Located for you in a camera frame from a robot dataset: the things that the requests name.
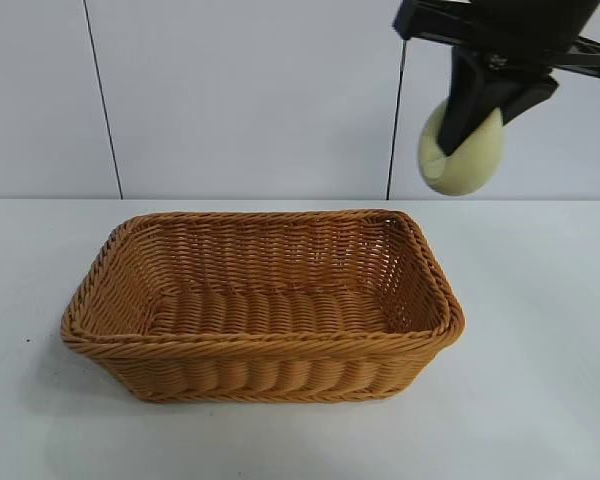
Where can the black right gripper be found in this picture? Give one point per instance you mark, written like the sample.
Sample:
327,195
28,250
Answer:
520,30

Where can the pale yellow egg yolk pastry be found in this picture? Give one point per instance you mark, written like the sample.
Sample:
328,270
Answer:
475,170

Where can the tan woven wicker basket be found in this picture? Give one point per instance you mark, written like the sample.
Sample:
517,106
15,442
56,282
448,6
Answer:
260,360

